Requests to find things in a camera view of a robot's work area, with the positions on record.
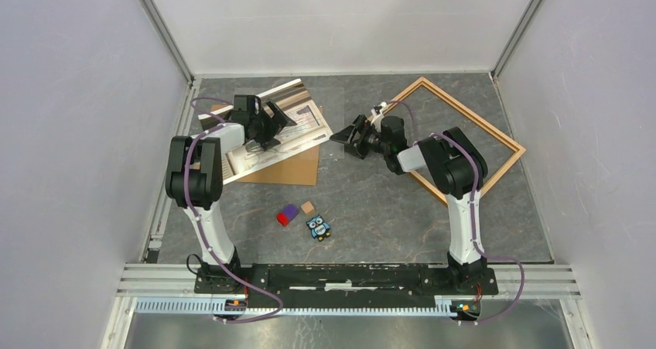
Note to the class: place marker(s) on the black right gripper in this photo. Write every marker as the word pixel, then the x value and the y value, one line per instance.
pixel 357 148

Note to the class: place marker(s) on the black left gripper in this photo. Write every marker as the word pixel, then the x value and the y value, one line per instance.
pixel 277 124

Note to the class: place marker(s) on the printed photo sheet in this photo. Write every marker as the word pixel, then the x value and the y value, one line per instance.
pixel 285 95

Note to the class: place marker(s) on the wooden picture frame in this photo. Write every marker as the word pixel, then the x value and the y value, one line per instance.
pixel 433 103

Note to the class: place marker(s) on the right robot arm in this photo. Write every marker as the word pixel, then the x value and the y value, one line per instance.
pixel 457 170

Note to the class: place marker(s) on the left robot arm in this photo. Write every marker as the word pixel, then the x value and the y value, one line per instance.
pixel 195 181

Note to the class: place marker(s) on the brown cardboard backing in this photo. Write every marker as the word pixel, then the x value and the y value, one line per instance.
pixel 295 161

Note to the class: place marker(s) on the small tan wooden cube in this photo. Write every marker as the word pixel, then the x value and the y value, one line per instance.
pixel 307 207

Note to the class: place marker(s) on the red and purple block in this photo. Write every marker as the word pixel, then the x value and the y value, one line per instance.
pixel 287 214

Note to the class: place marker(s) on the blue owl figure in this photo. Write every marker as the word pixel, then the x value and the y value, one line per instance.
pixel 319 228

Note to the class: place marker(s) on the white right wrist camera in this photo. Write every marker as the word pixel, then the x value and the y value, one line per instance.
pixel 379 109

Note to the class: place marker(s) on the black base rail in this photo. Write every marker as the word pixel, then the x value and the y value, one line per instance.
pixel 347 286

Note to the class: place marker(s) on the white toothed cable tray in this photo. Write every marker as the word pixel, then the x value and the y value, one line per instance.
pixel 237 307

